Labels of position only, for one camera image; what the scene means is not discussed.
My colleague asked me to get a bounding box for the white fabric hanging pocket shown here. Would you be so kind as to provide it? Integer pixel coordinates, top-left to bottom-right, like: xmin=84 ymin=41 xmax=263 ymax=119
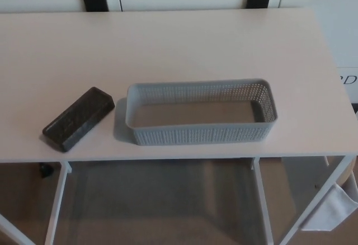
xmin=300 ymin=183 xmax=355 ymax=232

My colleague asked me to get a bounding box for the dark felt board eraser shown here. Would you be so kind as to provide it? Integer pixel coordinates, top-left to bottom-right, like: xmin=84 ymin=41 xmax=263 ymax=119
xmin=41 ymin=86 xmax=116 ymax=154

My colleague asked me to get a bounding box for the white metal frame desk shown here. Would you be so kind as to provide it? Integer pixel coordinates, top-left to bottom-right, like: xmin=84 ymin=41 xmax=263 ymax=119
xmin=0 ymin=7 xmax=358 ymax=245

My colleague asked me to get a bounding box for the grey perforated plastic basket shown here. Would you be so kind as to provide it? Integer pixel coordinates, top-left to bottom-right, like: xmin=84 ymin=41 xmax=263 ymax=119
xmin=124 ymin=77 xmax=280 ymax=147

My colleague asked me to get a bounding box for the beige rounded object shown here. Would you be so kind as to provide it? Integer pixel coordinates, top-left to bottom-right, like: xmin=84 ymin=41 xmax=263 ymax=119
xmin=338 ymin=163 xmax=358 ymax=190

